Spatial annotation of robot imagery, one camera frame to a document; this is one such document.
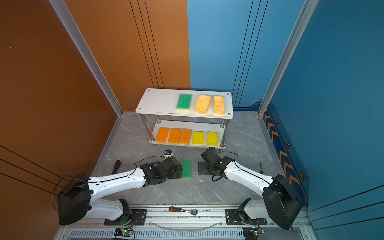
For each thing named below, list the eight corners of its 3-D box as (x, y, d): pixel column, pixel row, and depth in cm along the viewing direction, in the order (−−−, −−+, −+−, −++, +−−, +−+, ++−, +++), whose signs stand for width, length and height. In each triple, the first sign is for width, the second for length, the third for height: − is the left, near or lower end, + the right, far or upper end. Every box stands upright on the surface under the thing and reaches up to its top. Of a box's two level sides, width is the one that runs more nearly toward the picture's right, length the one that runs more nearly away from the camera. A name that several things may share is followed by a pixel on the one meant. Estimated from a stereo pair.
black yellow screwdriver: (112, 174, 90) (110, 172, 88) (119, 160, 96) (117, 158, 94) (115, 174, 90) (113, 172, 88) (122, 160, 96) (120, 158, 94)
